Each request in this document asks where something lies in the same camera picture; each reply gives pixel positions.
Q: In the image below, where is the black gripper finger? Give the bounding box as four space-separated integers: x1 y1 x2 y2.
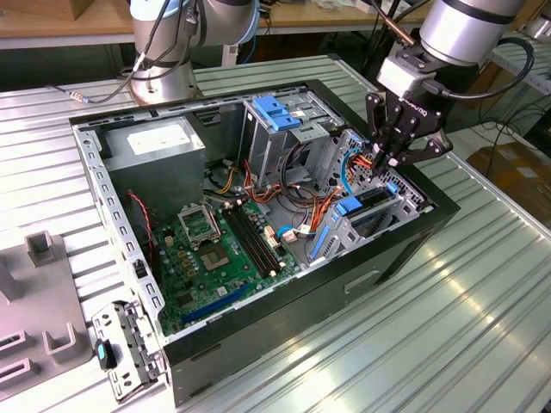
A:
387 120 454 169
364 92 406 171

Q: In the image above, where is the orange red power wire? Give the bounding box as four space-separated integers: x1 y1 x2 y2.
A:
349 153 375 173

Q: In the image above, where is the hard disk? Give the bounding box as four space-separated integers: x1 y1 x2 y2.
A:
308 182 399 262

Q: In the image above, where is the grey metal disk bay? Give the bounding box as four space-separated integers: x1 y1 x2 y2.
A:
306 127 434 270

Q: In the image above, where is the large brown cardboard box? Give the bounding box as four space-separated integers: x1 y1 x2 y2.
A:
467 144 551 212

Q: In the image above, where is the blue plastic drive latch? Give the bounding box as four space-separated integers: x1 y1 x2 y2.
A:
252 96 302 133

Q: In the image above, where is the grey optical drive cage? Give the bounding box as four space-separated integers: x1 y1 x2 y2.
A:
238 89 345 193

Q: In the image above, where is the metal slat side table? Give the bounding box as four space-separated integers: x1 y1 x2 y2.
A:
447 32 551 126

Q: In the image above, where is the black RAM slot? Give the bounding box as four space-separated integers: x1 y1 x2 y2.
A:
238 205 285 270
232 206 280 274
226 206 276 277
221 208 270 280

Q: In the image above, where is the black open PC case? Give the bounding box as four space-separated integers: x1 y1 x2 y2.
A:
68 78 461 408

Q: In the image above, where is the CPU socket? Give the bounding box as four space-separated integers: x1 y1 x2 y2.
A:
176 202 222 250

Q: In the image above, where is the square chipset heat sink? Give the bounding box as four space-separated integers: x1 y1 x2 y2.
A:
198 244 232 274

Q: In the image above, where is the green motherboard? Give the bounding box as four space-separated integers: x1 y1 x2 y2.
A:
152 200 303 337

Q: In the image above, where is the grey power supply unit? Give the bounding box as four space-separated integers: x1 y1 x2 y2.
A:
101 116 207 221

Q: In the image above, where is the blue expansion slot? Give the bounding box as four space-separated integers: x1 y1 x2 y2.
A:
180 281 251 326

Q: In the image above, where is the black latch blue stripe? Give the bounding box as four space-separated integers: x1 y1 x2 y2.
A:
94 337 118 371

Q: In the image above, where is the grey parts rack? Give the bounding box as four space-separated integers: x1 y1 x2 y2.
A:
0 231 95 391

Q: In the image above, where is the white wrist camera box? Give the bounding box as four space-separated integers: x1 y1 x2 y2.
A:
376 55 438 100

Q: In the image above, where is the blue data wire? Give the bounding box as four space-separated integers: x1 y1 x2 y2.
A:
339 145 368 197

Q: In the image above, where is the orange red wire bundle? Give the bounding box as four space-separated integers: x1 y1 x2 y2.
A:
243 158 344 231

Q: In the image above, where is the thick black camera cable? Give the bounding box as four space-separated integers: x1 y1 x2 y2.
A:
430 37 536 101

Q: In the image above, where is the wooden desk white frame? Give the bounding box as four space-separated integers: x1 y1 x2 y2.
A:
0 0 431 83

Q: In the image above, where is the short blue wire white plug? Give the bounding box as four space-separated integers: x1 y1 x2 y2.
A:
275 222 318 244

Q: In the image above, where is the yellow black wire bundle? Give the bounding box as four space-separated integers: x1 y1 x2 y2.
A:
214 166 238 194

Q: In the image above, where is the square brown base plate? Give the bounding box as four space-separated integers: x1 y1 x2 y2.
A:
121 71 203 107

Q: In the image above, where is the black cable metal connector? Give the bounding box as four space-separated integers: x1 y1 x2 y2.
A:
45 0 203 105

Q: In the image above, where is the metal slot retainer bracket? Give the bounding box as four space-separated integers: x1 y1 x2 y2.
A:
91 299 169 404

